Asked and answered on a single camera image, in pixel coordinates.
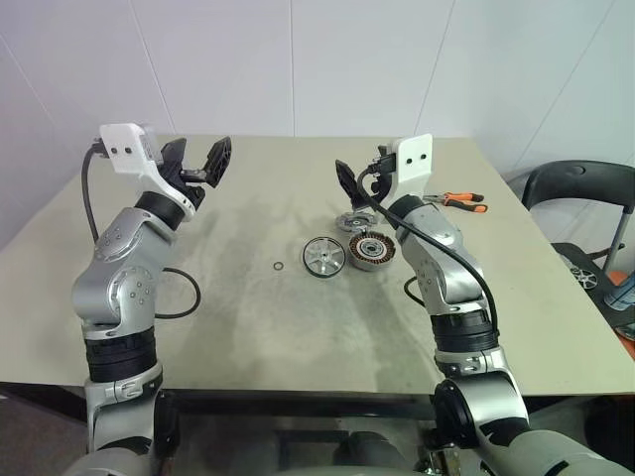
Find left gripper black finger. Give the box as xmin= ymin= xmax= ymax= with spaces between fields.
xmin=202 ymin=136 xmax=234 ymax=188
xmin=161 ymin=137 xmax=190 ymax=176

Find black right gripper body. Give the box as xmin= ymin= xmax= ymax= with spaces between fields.
xmin=369 ymin=143 xmax=398 ymax=200

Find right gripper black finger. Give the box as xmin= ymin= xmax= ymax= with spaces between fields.
xmin=334 ymin=158 xmax=372 ymax=212

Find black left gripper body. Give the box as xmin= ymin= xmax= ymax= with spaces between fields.
xmin=166 ymin=168 xmax=207 ymax=211

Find grey finned motor base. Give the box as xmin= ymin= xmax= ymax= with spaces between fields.
xmin=334 ymin=209 xmax=381 ymax=235

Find copper wound motor stator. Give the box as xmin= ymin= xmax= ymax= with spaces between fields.
xmin=346 ymin=231 xmax=397 ymax=272

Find silver spoked black-rimmed rotor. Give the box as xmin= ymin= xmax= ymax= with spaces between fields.
xmin=301 ymin=236 xmax=346 ymax=280

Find orange black pliers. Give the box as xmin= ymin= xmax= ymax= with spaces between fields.
xmin=423 ymin=190 xmax=490 ymax=215

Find black folding chair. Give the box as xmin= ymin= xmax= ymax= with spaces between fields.
xmin=520 ymin=159 xmax=635 ymax=280

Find small silver spoked wheel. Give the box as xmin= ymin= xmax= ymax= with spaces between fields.
xmin=570 ymin=266 xmax=599 ymax=290

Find blue object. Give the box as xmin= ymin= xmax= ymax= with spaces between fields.
xmin=604 ymin=276 xmax=635 ymax=311

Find metal caster wheel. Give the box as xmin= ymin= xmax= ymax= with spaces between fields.
xmin=417 ymin=441 xmax=465 ymax=476

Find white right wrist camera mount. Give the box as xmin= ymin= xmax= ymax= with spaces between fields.
xmin=390 ymin=133 xmax=435 ymax=200

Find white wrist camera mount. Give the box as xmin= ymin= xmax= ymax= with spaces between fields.
xmin=390 ymin=133 xmax=435 ymax=200
xmin=97 ymin=122 xmax=195 ymax=219

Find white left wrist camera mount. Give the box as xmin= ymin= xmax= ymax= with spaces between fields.
xmin=97 ymin=122 xmax=195 ymax=219

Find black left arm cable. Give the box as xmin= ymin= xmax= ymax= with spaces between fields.
xmin=80 ymin=141 xmax=202 ymax=319

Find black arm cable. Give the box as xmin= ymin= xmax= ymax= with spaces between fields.
xmin=355 ymin=166 xmax=500 ymax=343
xmin=80 ymin=141 xmax=202 ymax=319

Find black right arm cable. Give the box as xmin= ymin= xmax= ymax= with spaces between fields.
xmin=355 ymin=166 xmax=500 ymax=343

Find black table frame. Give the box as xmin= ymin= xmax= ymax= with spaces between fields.
xmin=0 ymin=381 xmax=441 ymax=425

